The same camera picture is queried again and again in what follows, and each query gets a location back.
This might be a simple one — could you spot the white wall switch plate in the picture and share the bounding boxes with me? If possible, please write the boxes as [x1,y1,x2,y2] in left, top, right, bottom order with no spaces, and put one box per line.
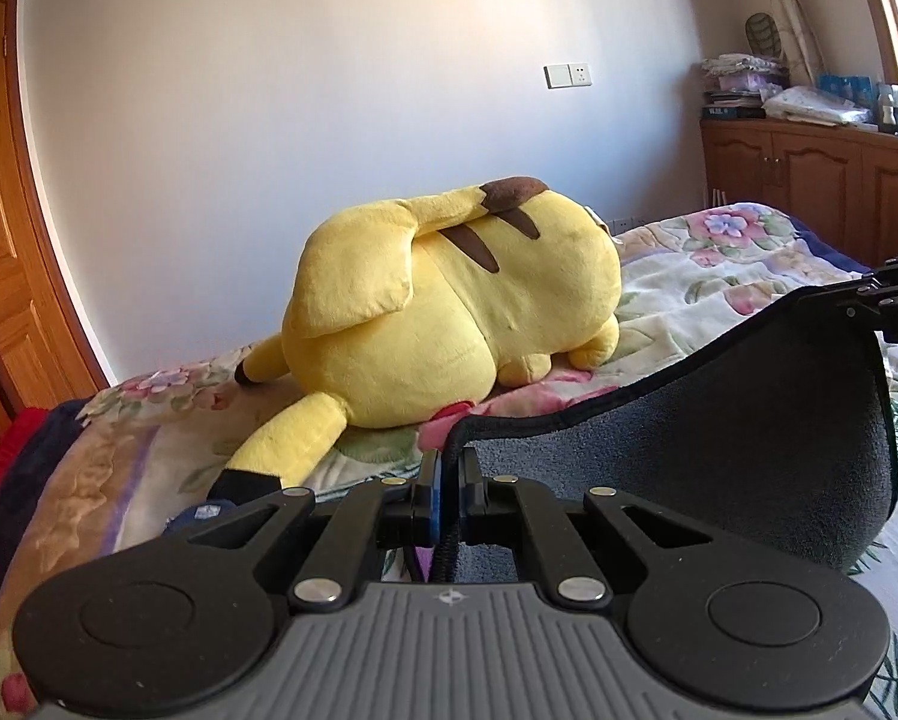
[543,62,594,89]

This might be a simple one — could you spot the woven hand fan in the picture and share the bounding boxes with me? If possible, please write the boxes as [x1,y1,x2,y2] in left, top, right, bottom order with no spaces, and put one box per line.
[744,12,786,59]

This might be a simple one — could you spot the floral bed blanket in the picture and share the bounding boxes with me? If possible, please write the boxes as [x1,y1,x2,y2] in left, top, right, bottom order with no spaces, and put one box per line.
[0,201,898,720]

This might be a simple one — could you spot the red cloth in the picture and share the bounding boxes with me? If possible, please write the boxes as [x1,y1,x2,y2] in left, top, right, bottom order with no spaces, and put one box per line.
[0,408,54,530]

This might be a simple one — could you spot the patterned curtain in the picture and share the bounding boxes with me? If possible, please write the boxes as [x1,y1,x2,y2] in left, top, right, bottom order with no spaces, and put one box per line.
[740,0,826,87]

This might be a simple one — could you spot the wooden door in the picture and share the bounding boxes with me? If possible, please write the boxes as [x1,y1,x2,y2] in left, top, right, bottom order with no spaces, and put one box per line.
[0,0,112,458]

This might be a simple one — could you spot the dark blue blanket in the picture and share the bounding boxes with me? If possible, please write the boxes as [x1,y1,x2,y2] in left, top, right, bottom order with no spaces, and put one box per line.
[0,397,94,620]

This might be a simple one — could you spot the dark grey towel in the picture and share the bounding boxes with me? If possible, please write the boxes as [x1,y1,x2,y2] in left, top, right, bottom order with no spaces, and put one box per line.
[434,286,898,586]

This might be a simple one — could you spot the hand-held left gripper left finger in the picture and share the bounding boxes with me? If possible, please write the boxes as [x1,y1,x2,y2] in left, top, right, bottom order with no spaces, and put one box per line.
[185,451,445,614]

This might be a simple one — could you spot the yellow plush toy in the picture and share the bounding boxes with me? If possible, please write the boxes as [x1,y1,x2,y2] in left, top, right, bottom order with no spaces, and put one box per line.
[207,175,622,503]

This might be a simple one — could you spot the stack of folded linens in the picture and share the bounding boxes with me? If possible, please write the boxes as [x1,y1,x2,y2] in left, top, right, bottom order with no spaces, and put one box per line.
[698,52,792,121]

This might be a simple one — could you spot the white plastic bag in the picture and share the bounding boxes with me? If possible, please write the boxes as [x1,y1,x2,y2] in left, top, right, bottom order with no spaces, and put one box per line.
[761,85,872,125]

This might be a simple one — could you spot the blue packets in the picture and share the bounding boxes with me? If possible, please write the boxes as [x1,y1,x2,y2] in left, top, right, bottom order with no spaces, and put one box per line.
[818,73,879,104]

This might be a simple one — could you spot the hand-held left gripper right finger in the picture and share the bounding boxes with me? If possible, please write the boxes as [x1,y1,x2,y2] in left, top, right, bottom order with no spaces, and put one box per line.
[458,448,714,606]

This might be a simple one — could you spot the wooden cabinet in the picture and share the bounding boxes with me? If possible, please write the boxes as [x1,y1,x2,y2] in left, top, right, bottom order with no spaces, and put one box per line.
[699,117,898,271]

